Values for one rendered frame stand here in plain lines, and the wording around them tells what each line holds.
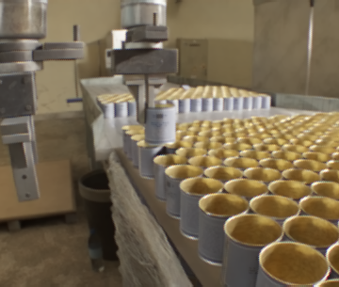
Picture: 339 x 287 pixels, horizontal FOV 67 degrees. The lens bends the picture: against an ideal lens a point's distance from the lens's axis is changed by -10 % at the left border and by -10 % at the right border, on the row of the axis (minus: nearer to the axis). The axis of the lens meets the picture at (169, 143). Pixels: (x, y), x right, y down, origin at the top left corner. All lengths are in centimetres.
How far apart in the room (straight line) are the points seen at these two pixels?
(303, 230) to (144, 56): 41
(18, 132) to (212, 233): 26
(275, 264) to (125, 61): 43
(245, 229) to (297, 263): 8
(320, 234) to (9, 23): 45
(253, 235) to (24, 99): 33
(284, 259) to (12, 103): 35
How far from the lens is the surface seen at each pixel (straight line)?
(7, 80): 34
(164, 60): 58
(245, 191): 48
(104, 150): 98
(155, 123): 58
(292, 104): 195
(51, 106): 746
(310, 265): 33
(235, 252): 32
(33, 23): 37
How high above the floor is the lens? 137
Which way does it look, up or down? 17 degrees down
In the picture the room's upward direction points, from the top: straight up
